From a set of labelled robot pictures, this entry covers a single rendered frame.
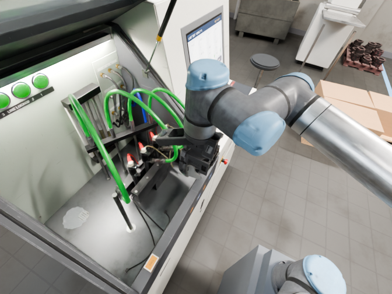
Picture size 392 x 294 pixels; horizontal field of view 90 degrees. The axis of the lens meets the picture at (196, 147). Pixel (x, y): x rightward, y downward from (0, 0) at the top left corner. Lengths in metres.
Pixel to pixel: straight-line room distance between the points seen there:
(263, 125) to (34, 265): 1.94
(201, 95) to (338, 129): 0.23
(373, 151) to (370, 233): 2.18
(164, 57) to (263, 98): 0.59
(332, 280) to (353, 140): 0.47
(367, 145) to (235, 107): 0.22
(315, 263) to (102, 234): 0.80
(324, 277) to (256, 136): 0.54
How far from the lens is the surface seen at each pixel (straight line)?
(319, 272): 0.75
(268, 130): 0.30
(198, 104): 0.35
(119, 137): 0.92
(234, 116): 0.31
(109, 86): 0.98
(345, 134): 0.40
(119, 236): 0.99
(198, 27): 1.08
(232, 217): 1.94
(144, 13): 0.86
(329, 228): 2.32
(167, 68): 0.88
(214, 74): 0.34
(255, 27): 5.29
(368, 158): 0.41
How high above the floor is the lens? 1.75
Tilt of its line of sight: 50 degrees down
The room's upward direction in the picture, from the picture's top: 8 degrees clockwise
